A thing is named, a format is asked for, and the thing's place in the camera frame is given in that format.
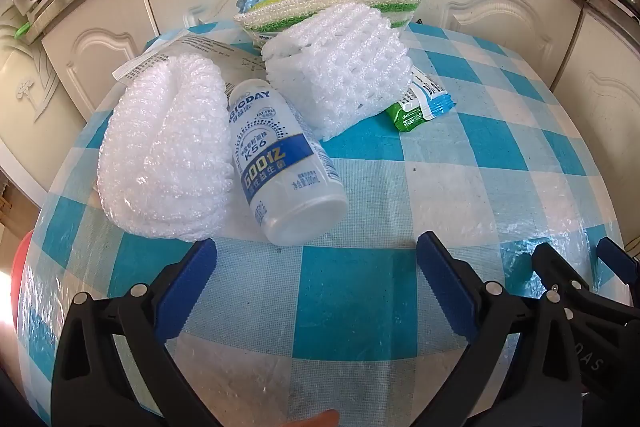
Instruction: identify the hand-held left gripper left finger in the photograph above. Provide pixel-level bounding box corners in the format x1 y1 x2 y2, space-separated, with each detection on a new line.
52 238 221 427

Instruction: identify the green and blue snack packet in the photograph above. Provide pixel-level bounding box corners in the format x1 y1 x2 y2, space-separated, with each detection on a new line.
387 68 456 134

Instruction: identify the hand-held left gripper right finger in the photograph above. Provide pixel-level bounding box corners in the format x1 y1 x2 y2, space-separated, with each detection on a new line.
417 231 583 427

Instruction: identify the blue white checked tablecloth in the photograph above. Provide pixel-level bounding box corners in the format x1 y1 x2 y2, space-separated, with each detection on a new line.
17 22 633 427

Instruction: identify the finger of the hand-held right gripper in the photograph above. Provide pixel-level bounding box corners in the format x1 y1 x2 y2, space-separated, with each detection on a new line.
597 237 640 293
531 243 599 309

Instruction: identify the white foam net sleeve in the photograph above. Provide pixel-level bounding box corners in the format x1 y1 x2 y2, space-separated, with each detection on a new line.
262 3 413 142

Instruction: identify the white bubble wrap roll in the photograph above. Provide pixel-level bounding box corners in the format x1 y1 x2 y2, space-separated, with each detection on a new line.
97 55 236 243

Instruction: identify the pink plastic bucket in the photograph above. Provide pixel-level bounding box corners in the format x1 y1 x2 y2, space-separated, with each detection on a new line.
10 229 36 358

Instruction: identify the white plastic bottle blue label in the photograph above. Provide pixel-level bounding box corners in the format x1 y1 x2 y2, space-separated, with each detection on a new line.
227 79 349 247

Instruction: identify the white fridge with leaf pattern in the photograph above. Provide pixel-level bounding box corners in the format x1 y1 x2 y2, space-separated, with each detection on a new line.
0 2 88 212

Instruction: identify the person's left hand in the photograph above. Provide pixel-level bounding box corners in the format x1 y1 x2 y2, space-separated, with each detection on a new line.
295 409 342 427

